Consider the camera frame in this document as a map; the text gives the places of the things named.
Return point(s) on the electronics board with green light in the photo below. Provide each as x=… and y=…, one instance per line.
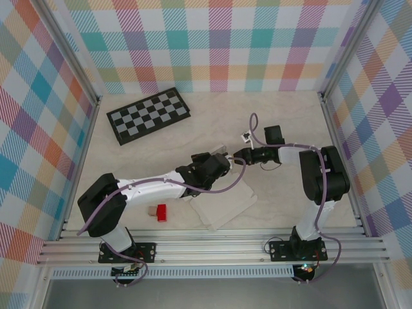
x=305, y=270

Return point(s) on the grey metal panel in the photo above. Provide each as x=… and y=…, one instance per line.
x=209, y=294

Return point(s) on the wide aluminium rail frame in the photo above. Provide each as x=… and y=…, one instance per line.
x=209, y=248

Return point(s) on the aluminium corner post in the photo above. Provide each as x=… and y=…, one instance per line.
x=349, y=48
x=68, y=50

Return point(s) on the black grey chessboard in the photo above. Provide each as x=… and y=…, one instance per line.
x=148, y=116

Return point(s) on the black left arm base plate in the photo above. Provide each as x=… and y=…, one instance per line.
x=148, y=252

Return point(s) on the small electronics board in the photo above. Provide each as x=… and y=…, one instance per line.
x=128, y=272

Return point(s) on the small wooden cube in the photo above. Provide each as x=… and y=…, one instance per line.
x=151, y=210

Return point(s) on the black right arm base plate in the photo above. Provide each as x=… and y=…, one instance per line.
x=280, y=251

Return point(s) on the red toy brick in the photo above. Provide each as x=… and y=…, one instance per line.
x=162, y=213

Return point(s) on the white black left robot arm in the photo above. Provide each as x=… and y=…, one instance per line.
x=148, y=190

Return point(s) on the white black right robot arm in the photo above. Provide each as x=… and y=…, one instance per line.
x=334, y=183

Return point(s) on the white paper box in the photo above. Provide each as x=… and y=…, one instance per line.
x=225, y=209

